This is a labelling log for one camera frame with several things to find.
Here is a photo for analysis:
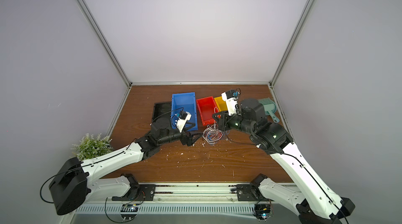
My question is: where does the coloured cable bundle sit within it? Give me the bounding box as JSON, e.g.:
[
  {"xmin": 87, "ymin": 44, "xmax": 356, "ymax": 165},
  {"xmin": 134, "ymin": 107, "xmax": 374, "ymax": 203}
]
[{"xmin": 202, "ymin": 124, "xmax": 226, "ymax": 145}]

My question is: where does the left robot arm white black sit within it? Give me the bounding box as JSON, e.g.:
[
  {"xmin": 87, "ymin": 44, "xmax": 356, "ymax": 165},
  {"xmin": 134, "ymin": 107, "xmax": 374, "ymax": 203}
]
[{"xmin": 47, "ymin": 118, "xmax": 202, "ymax": 216}]

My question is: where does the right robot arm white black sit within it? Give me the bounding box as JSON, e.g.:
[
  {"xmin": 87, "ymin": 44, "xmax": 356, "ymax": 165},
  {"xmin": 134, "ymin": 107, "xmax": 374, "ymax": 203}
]
[{"xmin": 213, "ymin": 98, "xmax": 356, "ymax": 224}]

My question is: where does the yellow plastic bin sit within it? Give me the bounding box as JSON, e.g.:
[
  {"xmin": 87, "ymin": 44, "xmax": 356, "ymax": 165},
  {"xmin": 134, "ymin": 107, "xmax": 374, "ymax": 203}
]
[{"xmin": 214, "ymin": 96, "xmax": 228, "ymax": 112}]

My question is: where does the red plastic bin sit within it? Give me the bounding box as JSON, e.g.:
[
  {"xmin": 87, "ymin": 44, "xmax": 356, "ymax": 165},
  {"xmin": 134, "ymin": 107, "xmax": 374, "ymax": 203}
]
[{"xmin": 196, "ymin": 96, "xmax": 219, "ymax": 126}]

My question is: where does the black plastic bin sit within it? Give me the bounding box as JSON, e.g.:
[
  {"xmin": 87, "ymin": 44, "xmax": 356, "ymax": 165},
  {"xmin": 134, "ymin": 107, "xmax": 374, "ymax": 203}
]
[{"xmin": 152, "ymin": 102, "xmax": 172, "ymax": 122}]

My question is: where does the blue plastic bin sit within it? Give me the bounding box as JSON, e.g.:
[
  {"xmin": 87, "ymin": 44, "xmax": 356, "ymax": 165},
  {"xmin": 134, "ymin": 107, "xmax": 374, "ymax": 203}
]
[{"xmin": 171, "ymin": 92, "xmax": 198, "ymax": 131}]

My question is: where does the green dustpan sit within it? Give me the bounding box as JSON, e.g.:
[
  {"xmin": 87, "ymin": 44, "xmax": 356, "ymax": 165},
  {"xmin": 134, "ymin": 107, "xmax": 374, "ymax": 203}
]
[{"xmin": 258, "ymin": 98, "xmax": 280, "ymax": 123}]

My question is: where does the left controller board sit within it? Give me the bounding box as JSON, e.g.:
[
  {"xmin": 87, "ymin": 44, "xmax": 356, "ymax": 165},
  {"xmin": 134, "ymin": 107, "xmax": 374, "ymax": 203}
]
[{"xmin": 120, "ymin": 204, "xmax": 139, "ymax": 222}]

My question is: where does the controller board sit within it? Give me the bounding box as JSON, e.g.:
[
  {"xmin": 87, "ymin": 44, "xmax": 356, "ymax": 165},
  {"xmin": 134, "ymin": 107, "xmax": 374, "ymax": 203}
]
[
  {"xmin": 120, "ymin": 204, "xmax": 139, "ymax": 222},
  {"xmin": 253, "ymin": 203, "xmax": 273, "ymax": 221}
]

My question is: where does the right controller board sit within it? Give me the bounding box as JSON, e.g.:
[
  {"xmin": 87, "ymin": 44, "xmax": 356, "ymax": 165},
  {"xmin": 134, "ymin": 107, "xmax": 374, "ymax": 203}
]
[{"xmin": 253, "ymin": 203, "xmax": 273, "ymax": 221}]

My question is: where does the small green potted plant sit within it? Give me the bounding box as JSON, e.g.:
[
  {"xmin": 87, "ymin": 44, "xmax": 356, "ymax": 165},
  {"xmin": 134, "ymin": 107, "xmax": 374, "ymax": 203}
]
[{"xmin": 72, "ymin": 134, "xmax": 113, "ymax": 161}]

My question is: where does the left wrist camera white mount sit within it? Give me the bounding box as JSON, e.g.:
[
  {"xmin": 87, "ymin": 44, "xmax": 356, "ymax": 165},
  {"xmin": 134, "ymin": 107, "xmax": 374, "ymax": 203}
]
[{"xmin": 176, "ymin": 111, "xmax": 192, "ymax": 133}]

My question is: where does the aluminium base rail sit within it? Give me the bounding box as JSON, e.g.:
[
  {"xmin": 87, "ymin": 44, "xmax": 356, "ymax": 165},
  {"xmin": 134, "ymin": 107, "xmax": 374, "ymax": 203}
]
[{"xmin": 75, "ymin": 182, "xmax": 302, "ymax": 215}]

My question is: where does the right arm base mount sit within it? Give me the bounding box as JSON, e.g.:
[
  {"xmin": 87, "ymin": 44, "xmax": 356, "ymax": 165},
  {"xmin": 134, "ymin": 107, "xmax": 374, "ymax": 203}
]
[{"xmin": 230, "ymin": 174, "xmax": 268, "ymax": 202}]

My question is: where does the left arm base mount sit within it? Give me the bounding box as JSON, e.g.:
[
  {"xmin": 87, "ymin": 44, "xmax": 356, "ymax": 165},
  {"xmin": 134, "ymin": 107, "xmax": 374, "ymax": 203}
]
[{"xmin": 112, "ymin": 174, "xmax": 156, "ymax": 202}]

